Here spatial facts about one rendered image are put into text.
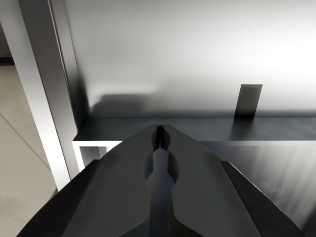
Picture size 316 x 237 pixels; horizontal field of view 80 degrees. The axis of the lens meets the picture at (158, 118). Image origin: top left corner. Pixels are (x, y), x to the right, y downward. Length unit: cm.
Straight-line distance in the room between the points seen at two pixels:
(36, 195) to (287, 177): 177
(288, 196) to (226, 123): 13
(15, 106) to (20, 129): 16
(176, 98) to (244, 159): 9
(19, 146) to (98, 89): 143
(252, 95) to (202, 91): 4
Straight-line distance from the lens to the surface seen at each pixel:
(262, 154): 20
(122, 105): 16
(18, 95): 137
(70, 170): 19
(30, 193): 187
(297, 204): 28
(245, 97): 17
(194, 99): 16
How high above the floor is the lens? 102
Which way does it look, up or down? 62 degrees down
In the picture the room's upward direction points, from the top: 179 degrees counter-clockwise
